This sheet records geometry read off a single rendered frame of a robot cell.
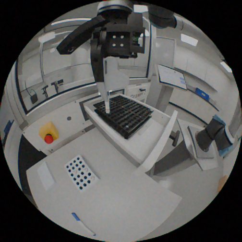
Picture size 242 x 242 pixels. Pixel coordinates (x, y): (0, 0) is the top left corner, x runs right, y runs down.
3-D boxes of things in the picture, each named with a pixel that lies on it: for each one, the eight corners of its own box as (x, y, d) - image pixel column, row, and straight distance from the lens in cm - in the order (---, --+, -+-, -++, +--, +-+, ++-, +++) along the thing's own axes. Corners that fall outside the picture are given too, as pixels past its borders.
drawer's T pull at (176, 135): (178, 133, 29) (180, 130, 28) (174, 148, 23) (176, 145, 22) (170, 128, 28) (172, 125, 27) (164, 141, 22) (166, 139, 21)
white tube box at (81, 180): (101, 179, 30) (98, 178, 26) (85, 192, 32) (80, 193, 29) (82, 157, 34) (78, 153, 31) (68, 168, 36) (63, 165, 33)
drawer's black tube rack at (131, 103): (150, 121, 36) (153, 110, 33) (126, 143, 25) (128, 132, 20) (119, 104, 46) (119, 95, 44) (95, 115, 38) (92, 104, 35)
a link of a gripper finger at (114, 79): (128, 107, 14) (132, 55, 12) (98, 107, 14) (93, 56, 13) (127, 101, 17) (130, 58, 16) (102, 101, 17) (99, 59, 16)
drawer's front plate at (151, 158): (168, 127, 41) (177, 111, 36) (136, 176, 24) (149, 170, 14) (165, 126, 41) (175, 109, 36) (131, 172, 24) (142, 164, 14)
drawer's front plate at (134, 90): (146, 95, 76) (148, 85, 73) (127, 103, 53) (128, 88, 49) (144, 94, 76) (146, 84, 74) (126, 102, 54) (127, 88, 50)
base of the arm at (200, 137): (205, 134, 78) (211, 127, 74) (209, 150, 71) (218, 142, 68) (194, 131, 67) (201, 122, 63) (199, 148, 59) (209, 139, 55)
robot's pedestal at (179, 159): (168, 162, 134) (204, 132, 88) (167, 180, 127) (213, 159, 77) (151, 159, 122) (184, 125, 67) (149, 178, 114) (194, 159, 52)
